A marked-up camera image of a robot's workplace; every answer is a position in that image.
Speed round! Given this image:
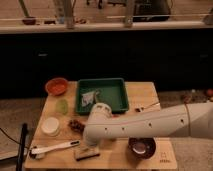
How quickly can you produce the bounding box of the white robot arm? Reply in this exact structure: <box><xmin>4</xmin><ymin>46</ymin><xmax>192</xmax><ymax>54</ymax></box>
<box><xmin>83</xmin><ymin>102</ymin><xmax>213</xmax><ymax>146</ymax></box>

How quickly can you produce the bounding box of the green plastic tray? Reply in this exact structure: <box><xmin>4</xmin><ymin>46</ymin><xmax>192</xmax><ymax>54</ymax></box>
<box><xmin>75</xmin><ymin>78</ymin><xmax>129</xmax><ymax>115</ymax></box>

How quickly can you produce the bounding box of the crumpled white wrapper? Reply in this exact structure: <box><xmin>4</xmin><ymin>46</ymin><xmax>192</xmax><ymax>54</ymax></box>
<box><xmin>81</xmin><ymin>91</ymin><xmax>96</xmax><ymax>107</ymax></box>

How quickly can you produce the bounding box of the brown grape bunch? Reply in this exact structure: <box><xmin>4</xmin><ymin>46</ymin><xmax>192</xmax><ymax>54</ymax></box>
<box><xmin>69</xmin><ymin>120</ymin><xmax>85</xmax><ymax>133</ymax></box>

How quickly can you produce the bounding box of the orange bowl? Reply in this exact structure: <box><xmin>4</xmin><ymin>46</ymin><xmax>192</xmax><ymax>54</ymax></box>
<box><xmin>45</xmin><ymin>77</ymin><xmax>68</xmax><ymax>96</ymax></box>

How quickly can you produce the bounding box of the white lidded container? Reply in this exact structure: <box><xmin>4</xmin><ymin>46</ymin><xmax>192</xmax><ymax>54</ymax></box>
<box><xmin>41</xmin><ymin>117</ymin><xmax>60</xmax><ymax>136</ymax></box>

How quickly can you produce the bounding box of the dark maroon bowl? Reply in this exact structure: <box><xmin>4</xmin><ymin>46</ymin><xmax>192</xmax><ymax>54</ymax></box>
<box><xmin>128</xmin><ymin>138</ymin><xmax>156</xmax><ymax>159</ymax></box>

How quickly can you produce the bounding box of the black stand pole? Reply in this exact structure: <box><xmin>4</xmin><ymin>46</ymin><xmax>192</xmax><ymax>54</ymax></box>
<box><xmin>16</xmin><ymin>123</ymin><xmax>28</xmax><ymax>171</ymax></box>

